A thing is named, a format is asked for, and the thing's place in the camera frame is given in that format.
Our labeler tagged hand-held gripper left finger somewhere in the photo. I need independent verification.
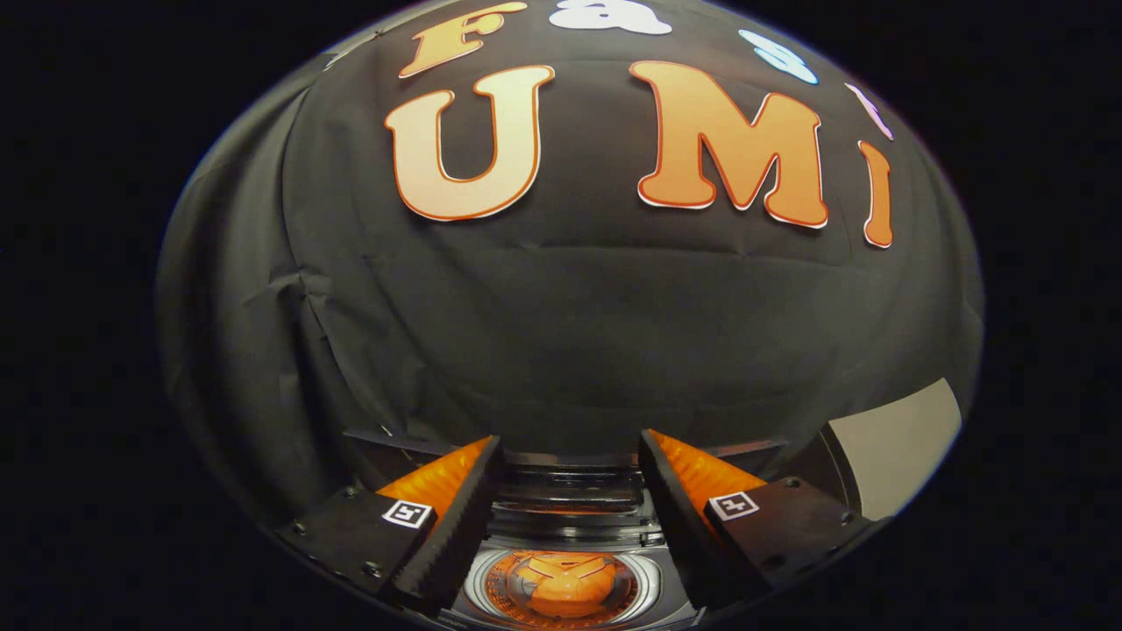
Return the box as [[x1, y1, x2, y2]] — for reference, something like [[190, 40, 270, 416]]
[[279, 436, 507, 614]]

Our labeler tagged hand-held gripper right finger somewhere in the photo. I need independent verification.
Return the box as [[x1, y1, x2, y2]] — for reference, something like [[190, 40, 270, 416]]
[[638, 429, 875, 610]]

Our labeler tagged grey washing machine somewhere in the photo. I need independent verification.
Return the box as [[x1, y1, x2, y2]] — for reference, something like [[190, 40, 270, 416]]
[[342, 428, 860, 631]]

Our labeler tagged yellow polo shirt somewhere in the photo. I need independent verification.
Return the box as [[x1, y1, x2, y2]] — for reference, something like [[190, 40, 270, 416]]
[[508, 552, 619, 619]]

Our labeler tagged black backdrop cloth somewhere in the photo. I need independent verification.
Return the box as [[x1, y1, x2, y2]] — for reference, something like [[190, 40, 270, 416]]
[[280, 0, 983, 457]]

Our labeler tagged grey cabinet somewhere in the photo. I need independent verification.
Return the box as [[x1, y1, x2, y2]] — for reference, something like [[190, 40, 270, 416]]
[[793, 377, 962, 522]]

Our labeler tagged black side cloth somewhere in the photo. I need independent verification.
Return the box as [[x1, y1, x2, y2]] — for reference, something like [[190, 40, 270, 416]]
[[156, 53, 387, 527]]

